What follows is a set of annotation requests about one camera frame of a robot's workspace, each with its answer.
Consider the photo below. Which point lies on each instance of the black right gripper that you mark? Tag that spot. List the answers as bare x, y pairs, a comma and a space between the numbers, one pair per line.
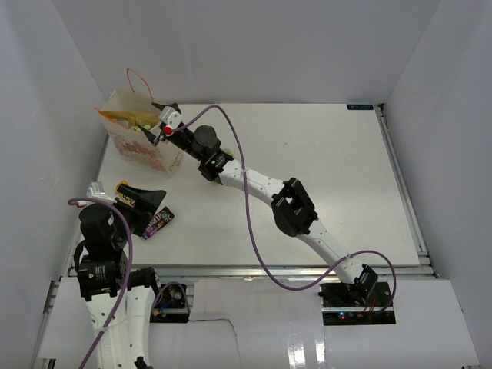
152, 136

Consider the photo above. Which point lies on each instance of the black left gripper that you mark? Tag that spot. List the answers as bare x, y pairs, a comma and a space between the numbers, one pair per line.
145, 199

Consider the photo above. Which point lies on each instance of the brown M&M packet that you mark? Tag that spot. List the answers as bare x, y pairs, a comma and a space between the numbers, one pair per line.
160, 220

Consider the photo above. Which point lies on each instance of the yellow M&M packet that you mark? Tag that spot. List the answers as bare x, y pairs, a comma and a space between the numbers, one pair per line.
127, 194

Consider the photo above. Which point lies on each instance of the kettle chips bag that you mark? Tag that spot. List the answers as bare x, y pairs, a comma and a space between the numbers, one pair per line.
131, 117

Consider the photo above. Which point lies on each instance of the beige paper bag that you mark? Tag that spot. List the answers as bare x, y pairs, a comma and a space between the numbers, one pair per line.
133, 146

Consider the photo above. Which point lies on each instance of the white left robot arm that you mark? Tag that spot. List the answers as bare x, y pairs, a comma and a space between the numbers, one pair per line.
118, 298

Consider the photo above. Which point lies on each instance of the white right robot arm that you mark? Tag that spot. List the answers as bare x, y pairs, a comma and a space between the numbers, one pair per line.
293, 210

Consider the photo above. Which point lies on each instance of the blue table label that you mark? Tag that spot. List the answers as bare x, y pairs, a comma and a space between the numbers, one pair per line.
360, 107

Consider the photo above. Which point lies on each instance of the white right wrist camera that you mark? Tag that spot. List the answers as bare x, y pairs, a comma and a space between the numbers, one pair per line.
170, 119

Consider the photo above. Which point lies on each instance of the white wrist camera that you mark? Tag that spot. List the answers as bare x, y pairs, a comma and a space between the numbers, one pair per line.
94, 195
170, 119

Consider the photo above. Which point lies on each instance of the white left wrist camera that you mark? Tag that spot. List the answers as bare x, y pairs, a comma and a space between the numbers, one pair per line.
94, 195

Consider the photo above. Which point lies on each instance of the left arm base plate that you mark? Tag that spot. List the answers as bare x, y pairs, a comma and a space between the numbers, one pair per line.
172, 308

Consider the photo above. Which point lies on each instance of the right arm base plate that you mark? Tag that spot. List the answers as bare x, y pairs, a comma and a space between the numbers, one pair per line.
339, 309

